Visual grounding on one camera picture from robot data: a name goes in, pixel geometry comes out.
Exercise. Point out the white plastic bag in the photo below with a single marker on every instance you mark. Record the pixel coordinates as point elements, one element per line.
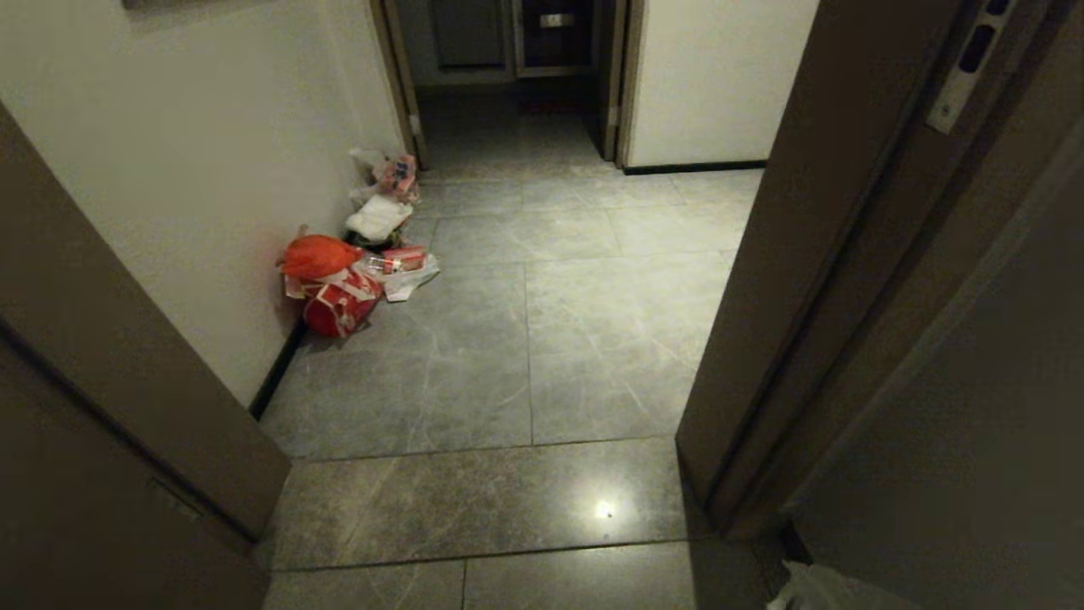
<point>378,218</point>

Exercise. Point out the clear bag with pink packaging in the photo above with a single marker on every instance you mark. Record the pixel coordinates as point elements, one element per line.
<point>395,175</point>

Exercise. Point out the red and white bag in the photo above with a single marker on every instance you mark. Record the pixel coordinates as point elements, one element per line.
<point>339,309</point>

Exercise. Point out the red plastic trash bag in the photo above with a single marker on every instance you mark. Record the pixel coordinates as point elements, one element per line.
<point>318,256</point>

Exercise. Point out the white trash bag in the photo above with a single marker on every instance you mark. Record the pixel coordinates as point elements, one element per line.
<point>826,589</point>

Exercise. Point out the flat white plastic wrapper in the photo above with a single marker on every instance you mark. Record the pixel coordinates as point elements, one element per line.
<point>406,278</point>

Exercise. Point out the red small carton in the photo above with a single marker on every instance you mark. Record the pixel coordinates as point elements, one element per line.
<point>405,257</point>

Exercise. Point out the dark far door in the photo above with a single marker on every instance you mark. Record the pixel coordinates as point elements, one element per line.
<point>555,34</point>

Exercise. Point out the brown open door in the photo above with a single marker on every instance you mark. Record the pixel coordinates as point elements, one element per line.
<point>923,280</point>

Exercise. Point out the silver door strike plate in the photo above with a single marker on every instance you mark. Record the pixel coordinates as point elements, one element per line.
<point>965,68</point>

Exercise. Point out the brown door frame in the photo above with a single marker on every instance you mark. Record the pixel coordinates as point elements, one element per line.
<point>102,407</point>

